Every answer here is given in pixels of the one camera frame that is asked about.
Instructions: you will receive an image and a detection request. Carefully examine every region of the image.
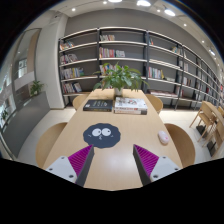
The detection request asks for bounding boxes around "green potted plant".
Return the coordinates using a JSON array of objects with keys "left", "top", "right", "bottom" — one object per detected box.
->
[{"left": 93, "top": 63, "right": 148, "bottom": 97}]

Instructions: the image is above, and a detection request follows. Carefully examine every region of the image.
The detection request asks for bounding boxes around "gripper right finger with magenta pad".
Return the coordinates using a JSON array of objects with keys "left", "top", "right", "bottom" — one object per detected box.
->
[{"left": 133, "top": 144, "right": 180, "bottom": 185}]

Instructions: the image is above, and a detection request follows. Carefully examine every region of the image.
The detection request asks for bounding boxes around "wooden chair near left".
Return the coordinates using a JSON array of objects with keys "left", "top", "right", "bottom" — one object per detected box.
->
[{"left": 35, "top": 122, "right": 67, "bottom": 168}]

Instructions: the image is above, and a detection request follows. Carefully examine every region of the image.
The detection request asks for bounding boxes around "white red book stack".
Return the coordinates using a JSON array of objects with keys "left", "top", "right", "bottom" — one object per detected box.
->
[{"left": 114, "top": 97, "right": 148, "bottom": 115}]

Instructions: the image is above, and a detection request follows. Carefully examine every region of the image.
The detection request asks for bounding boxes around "wooden side chairs right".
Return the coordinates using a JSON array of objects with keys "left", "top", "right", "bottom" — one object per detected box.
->
[{"left": 195, "top": 101, "right": 224, "bottom": 157}]

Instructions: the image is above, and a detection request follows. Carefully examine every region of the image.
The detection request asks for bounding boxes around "wooden chair near right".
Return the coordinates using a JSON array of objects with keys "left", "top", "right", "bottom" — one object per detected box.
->
[{"left": 165, "top": 123, "right": 196, "bottom": 167}]

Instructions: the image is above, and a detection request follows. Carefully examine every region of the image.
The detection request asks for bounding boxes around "dark cartoon-face mouse pad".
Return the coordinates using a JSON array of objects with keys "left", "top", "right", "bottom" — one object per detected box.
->
[{"left": 83, "top": 123, "right": 121, "bottom": 149}]

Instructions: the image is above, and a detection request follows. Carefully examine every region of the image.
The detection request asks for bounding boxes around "large grey bookshelf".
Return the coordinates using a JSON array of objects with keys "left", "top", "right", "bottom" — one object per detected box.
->
[{"left": 58, "top": 27, "right": 224, "bottom": 109}]

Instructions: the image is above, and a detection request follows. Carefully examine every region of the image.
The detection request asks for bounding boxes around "wooden chair far right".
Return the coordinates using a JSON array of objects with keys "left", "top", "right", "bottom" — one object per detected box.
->
[{"left": 146, "top": 94, "right": 163, "bottom": 113}]

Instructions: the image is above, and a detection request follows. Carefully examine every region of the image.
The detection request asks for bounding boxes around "wooden chair far left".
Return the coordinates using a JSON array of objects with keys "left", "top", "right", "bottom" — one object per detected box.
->
[{"left": 72, "top": 94, "right": 88, "bottom": 109}]

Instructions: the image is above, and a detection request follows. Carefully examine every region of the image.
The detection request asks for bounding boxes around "small plant by window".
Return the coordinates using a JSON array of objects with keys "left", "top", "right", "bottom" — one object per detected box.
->
[{"left": 30, "top": 81, "right": 44, "bottom": 96}]

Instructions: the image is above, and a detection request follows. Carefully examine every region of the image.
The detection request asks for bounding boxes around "white pink computer mouse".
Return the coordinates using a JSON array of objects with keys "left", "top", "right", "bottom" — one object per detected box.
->
[{"left": 158, "top": 131, "right": 169, "bottom": 145}]

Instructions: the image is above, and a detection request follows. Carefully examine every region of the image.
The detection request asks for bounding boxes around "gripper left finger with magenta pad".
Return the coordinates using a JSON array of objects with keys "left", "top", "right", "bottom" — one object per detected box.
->
[{"left": 46, "top": 145, "right": 94, "bottom": 187}]

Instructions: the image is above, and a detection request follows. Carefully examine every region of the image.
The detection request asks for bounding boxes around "black book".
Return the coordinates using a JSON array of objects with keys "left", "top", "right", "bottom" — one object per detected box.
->
[{"left": 83, "top": 99, "right": 113, "bottom": 112}]

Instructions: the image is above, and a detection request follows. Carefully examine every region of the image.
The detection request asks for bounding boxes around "wooden chair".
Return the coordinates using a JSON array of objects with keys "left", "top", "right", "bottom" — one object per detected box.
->
[
  {"left": 72, "top": 94, "right": 88, "bottom": 109},
  {"left": 35, "top": 122, "right": 67, "bottom": 168},
  {"left": 165, "top": 123, "right": 196, "bottom": 167},
  {"left": 146, "top": 94, "right": 163, "bottom": 113}
]

